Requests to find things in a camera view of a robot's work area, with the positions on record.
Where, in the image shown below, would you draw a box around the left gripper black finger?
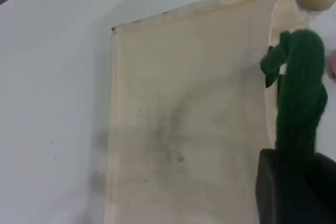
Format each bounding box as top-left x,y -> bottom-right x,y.
255,148 -> 289,224
309,152 -> 336,224

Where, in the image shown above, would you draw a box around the white canvas handbag green handles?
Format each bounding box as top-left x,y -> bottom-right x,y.
103,0 -> 329,224

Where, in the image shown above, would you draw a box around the pale pink peach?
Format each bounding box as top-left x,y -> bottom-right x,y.
328,50 -> 336,78

